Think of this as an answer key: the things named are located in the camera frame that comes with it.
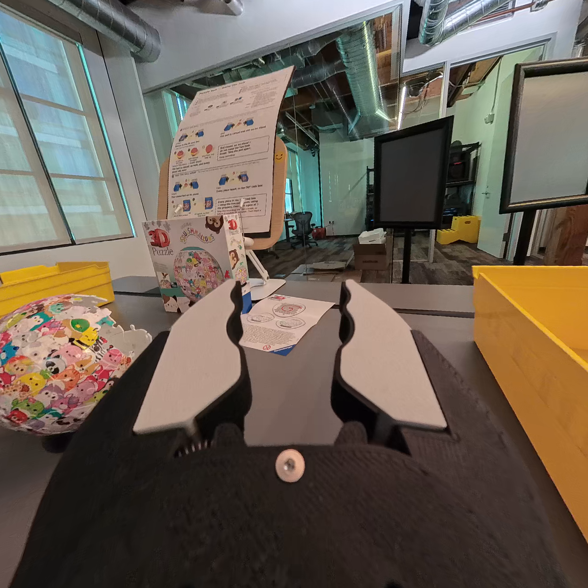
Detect yellow plastic bin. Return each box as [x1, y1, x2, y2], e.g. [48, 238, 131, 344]
[472, 265, 588, 540]
[0, 261, 115, 318]

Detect white board stand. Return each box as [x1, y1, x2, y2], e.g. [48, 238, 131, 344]
[242, 236, 286, 301]

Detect black framed pale sign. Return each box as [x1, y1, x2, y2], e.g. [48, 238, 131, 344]
[499, 57, 588, 266]

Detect folded instruction leaflet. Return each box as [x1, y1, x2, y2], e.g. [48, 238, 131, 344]
[239, 294, 336, 356]

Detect black mesh office chair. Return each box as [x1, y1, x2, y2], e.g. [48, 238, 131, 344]
[290, 211, 319, 249]

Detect yellow step stool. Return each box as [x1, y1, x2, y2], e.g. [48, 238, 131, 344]
[436, 215, 481, 245]

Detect printed instruction sheet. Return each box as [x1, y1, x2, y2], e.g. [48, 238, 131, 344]
[166, 65, 296, 235]

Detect large window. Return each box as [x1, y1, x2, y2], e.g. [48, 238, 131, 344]
[0, 9, 136, 255]

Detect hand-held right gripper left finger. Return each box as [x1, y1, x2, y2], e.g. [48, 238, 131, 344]
[132, 278, 253, 445]

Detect flat cardboard sheet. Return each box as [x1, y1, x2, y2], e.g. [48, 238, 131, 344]
[294, 262, 354, 277]

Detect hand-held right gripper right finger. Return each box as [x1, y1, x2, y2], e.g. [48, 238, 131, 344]
[330, 278, 448, 450]

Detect black ball stand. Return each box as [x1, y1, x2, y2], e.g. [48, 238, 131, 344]
[43, 432, 79, 454]

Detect silver ventilation duct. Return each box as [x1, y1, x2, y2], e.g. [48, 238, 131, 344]
[51, 0, 161, 62]
[335, 21, 391, 141]
[418, 0, 520, 47]

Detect cardboard box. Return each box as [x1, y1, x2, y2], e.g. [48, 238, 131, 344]
[353, 242, 389, 270]

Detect wooden display board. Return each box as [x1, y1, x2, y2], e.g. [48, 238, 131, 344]
[157, 138, 288, 251]

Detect puzzle box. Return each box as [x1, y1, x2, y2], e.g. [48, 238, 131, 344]
[141, 213, 251, 314]

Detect colourful puzzle ball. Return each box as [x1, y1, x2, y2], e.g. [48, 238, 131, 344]
[0, 294, 152, 435]

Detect black framed dark sign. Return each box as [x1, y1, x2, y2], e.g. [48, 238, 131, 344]
[373, 115, 454, 285]

